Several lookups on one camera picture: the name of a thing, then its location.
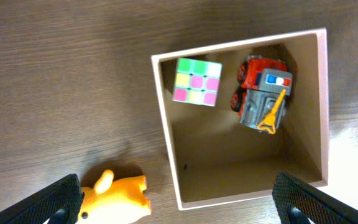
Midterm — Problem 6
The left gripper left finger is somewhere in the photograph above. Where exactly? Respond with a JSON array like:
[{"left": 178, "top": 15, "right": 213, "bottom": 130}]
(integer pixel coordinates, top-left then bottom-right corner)
[{"left": 0, "top": 174, "right": 85, "bottom": 224}]

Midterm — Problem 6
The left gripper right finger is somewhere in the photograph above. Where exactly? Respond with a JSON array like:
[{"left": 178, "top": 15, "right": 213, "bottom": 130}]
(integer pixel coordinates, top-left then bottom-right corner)
[{"left": 272, "top": 172, "right": 358, "bottom": 224}]

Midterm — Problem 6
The open beige cardboard box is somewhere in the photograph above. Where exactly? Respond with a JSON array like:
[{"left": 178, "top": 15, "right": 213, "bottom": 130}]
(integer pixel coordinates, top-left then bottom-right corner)
[{"left": 151, "top": 28, "right": 329, "bottom": 210}]

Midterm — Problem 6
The red grey toy truck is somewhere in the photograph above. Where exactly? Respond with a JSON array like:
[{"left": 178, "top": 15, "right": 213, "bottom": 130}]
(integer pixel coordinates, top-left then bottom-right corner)
[{"left": 231, "top": 55, "right": 293, "bottom": 134}]

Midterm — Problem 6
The multicoloured puzzle cube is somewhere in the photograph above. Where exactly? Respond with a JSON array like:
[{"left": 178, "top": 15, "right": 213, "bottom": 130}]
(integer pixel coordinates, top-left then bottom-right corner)
[{"left": 172, "top": 58, "right": 223, "bottom": 106}]

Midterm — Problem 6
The orange toy animal figure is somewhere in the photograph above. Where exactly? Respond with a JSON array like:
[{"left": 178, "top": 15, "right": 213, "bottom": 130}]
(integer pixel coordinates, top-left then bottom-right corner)
[{"left": 76, "top": 169, "right": 152, "bottom": 224}]

